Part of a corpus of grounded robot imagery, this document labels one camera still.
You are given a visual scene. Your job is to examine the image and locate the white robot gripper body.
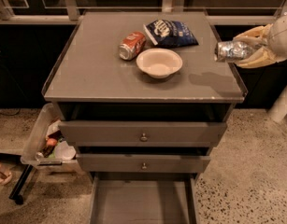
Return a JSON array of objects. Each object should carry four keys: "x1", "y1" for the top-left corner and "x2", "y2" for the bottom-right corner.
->
[{"x1": 267, "y1": 15, "x2": 287, "y2": 62}]

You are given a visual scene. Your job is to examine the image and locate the silver blue redbull can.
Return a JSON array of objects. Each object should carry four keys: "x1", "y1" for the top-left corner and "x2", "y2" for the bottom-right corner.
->
[{"x1": 214, "y1": 41, "x2": 254, "y2": 62}]

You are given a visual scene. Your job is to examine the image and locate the white pillar leg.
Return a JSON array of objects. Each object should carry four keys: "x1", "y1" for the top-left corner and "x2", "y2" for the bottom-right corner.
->
[{"x1": 268, "y1": 85, "x2": 287, "y2": 122}]

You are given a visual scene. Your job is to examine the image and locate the red soda can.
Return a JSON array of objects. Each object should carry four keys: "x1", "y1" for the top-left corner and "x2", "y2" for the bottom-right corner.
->
[{"x1": 119, "y1": 32, "x2": 146, "y2": 61}]

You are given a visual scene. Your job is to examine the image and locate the grey drawer cabinet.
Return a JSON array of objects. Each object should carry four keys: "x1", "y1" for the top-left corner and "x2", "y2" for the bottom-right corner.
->
[{"x1": 41, "y1": 10, "x2": 249, "y2": 224}]

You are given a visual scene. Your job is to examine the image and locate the black wheeled stand leg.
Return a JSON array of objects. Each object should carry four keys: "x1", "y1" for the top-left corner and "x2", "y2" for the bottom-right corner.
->
[{"x1": 8, "y1": 164, "x2": 34, "y2": 205}]

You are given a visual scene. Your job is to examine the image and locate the grey bottom drawer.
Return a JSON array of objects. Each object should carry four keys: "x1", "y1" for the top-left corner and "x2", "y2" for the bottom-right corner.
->
[{"x1": 88, "y1": 173, "x2": 201, "y2": 224}]

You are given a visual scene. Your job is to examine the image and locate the white paper bowl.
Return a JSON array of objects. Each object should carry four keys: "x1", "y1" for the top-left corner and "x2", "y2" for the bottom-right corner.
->
[{"x1": 136, "y1": 49, "x2": 183, "y2": 78}]

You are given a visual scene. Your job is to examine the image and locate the clear plastic bin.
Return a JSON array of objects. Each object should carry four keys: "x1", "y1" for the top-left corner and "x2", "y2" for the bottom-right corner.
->
[{"x1": 21, "y1": 104, "x2": 83, "y2": 174}]

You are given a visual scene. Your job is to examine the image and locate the grey middle drawer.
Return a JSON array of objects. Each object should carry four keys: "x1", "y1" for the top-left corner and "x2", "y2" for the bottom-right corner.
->
[{"x1": 77, "y1": 147, "x2": 210, "y2": 173}]

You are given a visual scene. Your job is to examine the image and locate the grey drawer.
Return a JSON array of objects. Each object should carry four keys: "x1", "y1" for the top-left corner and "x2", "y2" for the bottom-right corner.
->
[
  {"x1": 58, "y1": 103, "x2": 226, "y2": 147},
  {"x1": 77, "y1": 147, "x2": 210, "y2": 173},
  {"x1": 88, "y1": 173, "x2": 201, "y2": 224}
]

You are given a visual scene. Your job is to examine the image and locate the grey top drawer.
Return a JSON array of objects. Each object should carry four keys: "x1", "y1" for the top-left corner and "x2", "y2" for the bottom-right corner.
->
[{"x1": 58, "y1": 103, "x2": 226, "y2": 147}]

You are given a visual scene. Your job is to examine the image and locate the white cup in bin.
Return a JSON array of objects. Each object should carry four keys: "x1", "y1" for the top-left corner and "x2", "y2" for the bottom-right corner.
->
[{"x1": 54, "y1": 141, "x2": 76, "y2": 161}]

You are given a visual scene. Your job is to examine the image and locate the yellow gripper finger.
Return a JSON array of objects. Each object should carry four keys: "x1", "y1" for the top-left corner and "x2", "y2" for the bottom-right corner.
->
[
  {"x1": 233, "y1": 23, "x2": 272, "y2": 49},
  {"x1": 236, "y1": 47, "x2": 277, "y2": 69}
]

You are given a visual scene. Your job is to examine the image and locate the blue chip bag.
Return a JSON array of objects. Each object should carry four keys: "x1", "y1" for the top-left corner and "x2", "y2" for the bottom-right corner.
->
[{"x1": 144, "y1": 19, "x2": 198, "y2": 48}]

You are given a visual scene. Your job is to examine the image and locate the red apple in bin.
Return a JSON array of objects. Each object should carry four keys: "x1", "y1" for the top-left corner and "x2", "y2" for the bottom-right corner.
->
[{"x1": 46, "y1": 138, "x2": 57, "y2": 147}]

